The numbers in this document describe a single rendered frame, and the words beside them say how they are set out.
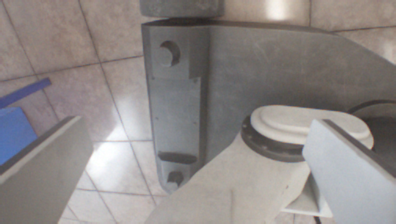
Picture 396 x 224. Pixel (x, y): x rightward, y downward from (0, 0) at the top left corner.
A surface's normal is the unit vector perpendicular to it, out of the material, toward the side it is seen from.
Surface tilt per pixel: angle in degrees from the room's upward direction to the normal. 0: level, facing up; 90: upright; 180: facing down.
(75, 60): 0
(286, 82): 0
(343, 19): 0
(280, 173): 90
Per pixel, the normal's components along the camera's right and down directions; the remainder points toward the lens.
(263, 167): 0.01, -0.87
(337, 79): -0.20, 0.47
